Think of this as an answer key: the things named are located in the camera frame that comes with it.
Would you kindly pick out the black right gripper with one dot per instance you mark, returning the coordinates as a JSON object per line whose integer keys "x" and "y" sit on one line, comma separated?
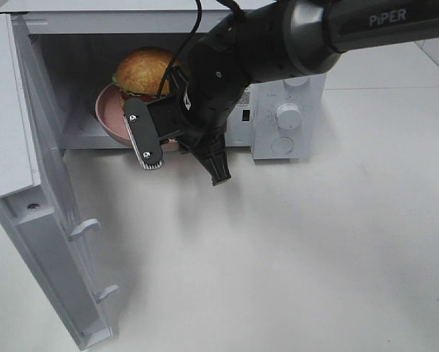
{"x": 199, "y": 106}

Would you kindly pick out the round door release button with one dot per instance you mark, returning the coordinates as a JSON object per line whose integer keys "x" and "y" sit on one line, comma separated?
{"x": 282, "y": 145}

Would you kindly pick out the burger with lettuce and cheese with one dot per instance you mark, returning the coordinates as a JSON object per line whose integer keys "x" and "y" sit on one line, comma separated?
{"x": 140, "y": 73}

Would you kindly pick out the pink round plate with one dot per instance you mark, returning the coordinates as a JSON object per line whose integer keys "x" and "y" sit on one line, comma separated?
{"x": 109, "y": 113}

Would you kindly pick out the white microwave door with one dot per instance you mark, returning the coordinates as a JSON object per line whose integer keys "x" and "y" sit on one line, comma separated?
{"x": 38, "y": 210}

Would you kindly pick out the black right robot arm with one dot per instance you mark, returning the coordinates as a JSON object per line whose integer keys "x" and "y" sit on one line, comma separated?
{"x": 284, "y": 39}

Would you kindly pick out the white warning label sticker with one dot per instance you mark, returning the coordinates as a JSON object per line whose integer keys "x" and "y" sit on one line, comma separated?
{"x": 244, "y": 99}

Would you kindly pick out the lower white timer knob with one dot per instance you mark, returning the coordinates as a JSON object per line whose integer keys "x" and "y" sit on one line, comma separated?
{"x": 288, "y": 116}

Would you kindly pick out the white microwave oven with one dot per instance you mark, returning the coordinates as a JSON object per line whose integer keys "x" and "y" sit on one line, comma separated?
{"x": 77, "y": 46}

